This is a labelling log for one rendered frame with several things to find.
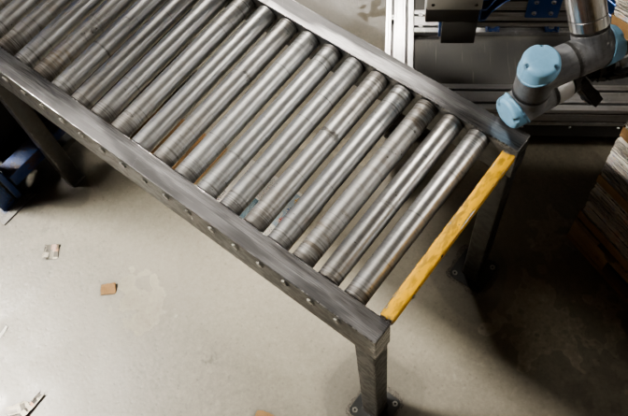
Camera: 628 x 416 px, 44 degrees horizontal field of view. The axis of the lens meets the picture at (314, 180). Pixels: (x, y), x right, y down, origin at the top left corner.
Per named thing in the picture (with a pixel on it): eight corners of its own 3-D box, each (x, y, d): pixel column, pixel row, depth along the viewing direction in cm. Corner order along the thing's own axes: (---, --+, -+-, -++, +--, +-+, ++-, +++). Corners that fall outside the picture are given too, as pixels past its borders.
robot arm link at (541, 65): (564, 29, 150) (553, 62, 160) (512, 50, 149) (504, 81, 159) (587, 60, 147) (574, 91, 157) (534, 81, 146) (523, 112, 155)
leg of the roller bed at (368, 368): (389, 405, 218) (391, 338, 158) (377, 422, 216) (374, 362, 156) (372, 392, 220) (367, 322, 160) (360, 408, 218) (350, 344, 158)
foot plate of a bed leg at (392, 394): (409, 400, 218) (409, 400, 217) (378, 443, 214) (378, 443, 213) (370, 372, 223) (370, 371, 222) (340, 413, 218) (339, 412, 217)
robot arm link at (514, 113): (520, 117, 155) (514, 138, 163) (564, 91, 157) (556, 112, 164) (496, 89, 158) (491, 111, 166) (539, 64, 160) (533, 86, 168)
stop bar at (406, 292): (516, 161, 160) (518, 156, 158) (392, 327, 147) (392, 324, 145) (502, 152, 161) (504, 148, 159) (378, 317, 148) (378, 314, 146)
